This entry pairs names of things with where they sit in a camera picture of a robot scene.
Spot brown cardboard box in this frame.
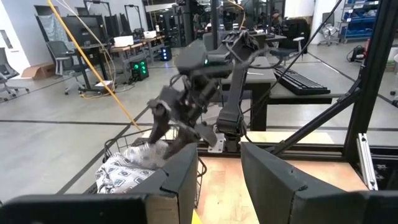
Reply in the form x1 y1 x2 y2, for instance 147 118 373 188
21 62 57 80

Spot grey mesh chair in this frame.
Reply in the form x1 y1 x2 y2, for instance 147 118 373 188
318 12 341 47

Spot computer tower green lights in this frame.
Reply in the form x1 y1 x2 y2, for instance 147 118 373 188
129 58 150 83

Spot black wire basket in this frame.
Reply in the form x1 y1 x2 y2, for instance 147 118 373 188
102 126 208 209

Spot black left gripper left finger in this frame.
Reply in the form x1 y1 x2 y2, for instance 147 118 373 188
0 142 199 224

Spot grey patterned cloth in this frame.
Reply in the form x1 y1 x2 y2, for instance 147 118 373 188
95 139 170 195

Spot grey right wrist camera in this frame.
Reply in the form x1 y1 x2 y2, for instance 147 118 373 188
174 39 234 79

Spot yellow hanging strap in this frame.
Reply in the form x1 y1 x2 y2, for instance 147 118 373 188
45 0 142 131

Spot grey office desk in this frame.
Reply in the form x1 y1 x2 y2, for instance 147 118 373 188
201 30 334 132

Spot yellow plastic bin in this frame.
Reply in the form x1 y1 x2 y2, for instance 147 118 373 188
191 208 203 224

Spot computer tower blue lights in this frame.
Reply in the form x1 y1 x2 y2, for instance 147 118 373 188
159 45 173 62

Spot silver aluminium extrusion bar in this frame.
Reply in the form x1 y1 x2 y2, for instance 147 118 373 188
356 133 379 192

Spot wooden top desk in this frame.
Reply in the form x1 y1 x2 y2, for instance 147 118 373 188
79 34 166 94

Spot large dark screen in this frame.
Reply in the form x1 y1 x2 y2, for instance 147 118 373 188
60 14 108 48

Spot white laptop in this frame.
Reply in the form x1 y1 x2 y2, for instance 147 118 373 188
113 34 135 49

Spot black computer keyboard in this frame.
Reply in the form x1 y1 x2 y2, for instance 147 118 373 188
272 66 331 96

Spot black office chair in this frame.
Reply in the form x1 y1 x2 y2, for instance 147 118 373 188
269 17 312 63

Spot black aluminium rig frame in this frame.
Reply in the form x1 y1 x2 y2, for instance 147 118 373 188
197 0 398 191

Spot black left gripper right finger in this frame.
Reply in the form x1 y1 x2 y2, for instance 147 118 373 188
241 142 398 224

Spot grey office chair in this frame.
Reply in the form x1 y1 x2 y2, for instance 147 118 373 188
0 46 30 103
45 40 86 96

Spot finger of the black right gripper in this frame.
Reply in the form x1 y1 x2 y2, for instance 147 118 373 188
146 100 172 144
163 123 201 160

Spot blue storage shelf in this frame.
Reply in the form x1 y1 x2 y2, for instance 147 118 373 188
339 0 382 45

